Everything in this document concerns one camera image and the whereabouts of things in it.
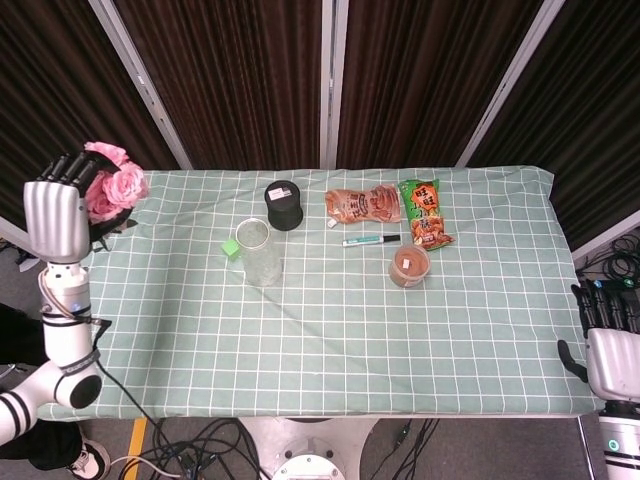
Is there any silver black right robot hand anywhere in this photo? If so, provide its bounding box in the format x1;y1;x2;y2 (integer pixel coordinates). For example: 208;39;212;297
556;278;640;401

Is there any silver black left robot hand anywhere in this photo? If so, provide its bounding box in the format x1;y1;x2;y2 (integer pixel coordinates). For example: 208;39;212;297
23;152;102;264

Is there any pink rose bouquet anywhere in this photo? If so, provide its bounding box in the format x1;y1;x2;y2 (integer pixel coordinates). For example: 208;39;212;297
82;141;151;251

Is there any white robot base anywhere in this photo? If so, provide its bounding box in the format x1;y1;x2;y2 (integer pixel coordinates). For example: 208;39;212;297
239;417;381;480

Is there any textured clear glass vase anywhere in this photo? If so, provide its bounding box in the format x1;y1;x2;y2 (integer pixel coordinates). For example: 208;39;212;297
234;217;284;288

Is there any clear jar of rubber bands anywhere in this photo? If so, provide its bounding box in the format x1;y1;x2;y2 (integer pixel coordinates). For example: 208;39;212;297
388;244;432;289

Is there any black mesh pen holder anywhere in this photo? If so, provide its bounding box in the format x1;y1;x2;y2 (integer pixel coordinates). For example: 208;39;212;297
263;179;305;232

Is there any green snack bag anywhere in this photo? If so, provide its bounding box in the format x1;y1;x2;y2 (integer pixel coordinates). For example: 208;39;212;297
398;178;455;252

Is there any black white sneaker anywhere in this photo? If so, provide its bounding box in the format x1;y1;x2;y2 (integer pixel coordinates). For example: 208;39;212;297
67;438;111;477

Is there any white marker with black cap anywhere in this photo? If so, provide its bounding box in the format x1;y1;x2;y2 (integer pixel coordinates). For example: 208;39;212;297
341;233;402;248

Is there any green white checked tablecloth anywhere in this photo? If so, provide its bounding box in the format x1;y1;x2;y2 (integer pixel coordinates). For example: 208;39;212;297
37;166;601;420

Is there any orange sauce pouch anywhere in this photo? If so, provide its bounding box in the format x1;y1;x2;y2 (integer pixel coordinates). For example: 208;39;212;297
324;183;404;230

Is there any black cable bundle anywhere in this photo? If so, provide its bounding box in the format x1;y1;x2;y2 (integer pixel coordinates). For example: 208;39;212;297
574;233;640;292

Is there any white partition post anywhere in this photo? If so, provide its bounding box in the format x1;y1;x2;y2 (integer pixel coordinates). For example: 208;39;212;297
88;0;194;170
455;0;566;169
319;0;350;170

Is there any black cable with connector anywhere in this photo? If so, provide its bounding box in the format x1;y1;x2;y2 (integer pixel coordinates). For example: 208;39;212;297
392;418;442;480

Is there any white floor cable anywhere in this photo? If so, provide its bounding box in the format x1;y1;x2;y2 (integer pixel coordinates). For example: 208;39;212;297
108;453;182;479

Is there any black floor cable tangle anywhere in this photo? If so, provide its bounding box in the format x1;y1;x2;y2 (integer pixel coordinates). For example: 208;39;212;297
97;359;269;480

